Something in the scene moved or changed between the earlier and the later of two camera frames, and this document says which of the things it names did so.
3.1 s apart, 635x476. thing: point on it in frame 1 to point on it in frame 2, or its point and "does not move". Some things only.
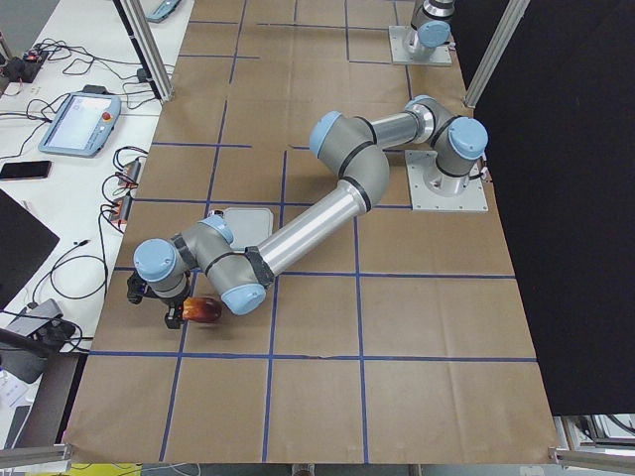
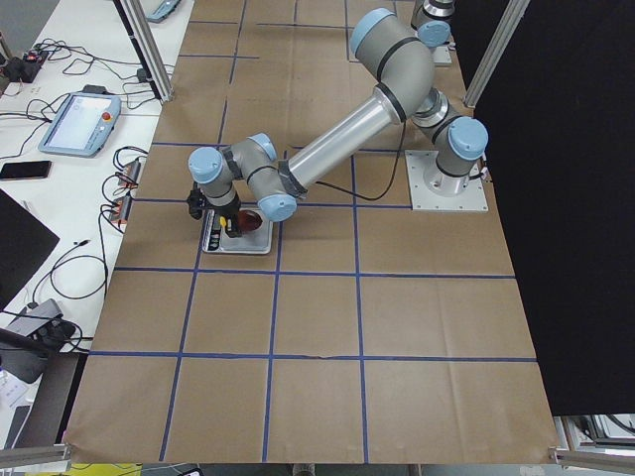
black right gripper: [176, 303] to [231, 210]
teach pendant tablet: [83, 125] does not move
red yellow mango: [201, 309] to [248, 220]
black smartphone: [26, 170] does not move
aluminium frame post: [147, 49] does not move
